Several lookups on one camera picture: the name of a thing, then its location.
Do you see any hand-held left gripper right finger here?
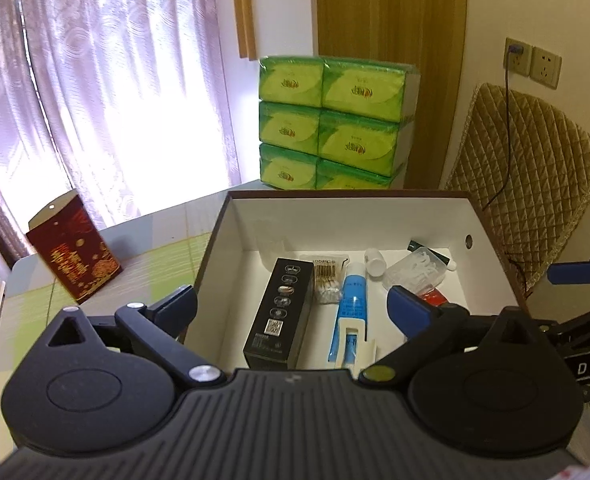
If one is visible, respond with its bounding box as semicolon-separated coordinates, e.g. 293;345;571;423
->
357;285;546;388

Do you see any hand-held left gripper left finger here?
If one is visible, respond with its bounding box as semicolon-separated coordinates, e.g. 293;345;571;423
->
44;285;226;390

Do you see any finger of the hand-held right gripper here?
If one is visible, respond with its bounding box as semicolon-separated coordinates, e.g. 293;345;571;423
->
537;300;590;348
547;249;590;286

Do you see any red snack packet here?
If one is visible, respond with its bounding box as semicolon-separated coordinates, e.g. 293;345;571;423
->
417;292;452;309

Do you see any clear floss pick box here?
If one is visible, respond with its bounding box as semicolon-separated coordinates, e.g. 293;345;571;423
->
382;247;448;297

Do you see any blue tube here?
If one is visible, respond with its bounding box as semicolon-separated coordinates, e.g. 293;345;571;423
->
327;262;368;363

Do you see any small white bottle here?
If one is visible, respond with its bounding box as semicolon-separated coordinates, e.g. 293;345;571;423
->
365;249;387;277

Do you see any cream tape dispenser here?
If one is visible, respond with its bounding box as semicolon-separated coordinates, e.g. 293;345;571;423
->
335;325;378;379

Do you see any dark green tube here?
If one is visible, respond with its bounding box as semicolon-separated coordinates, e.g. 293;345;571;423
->
407;240;458;272

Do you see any cotton swab bag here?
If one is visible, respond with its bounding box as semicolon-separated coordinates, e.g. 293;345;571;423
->
302;255;350;307

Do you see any black product box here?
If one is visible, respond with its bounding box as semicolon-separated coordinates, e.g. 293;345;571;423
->
243;257;316;369

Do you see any brown cardboard box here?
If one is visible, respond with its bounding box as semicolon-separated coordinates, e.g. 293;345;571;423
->
185;190;532;377

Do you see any red gift box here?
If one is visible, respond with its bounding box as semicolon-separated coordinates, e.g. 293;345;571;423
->
27;190;124;306

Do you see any stack of green tissue packs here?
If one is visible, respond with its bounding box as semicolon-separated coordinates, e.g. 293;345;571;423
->
259;55;422;192

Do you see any purple curtain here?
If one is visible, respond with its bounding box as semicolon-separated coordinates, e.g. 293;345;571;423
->
0;0;242;263

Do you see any wooden door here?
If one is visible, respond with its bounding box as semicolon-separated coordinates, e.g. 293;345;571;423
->
315;0;468;192

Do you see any dark power cable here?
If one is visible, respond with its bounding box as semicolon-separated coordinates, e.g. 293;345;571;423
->
480;50;520;212

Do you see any beige wall outlet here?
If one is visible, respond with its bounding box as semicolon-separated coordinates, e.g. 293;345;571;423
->
531;46;562;90

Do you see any wall outlet with plug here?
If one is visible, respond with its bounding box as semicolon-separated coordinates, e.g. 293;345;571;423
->
504;37;534;77

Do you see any wooden wall strip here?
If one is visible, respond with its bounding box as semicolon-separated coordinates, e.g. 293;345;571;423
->
233;0;256;61

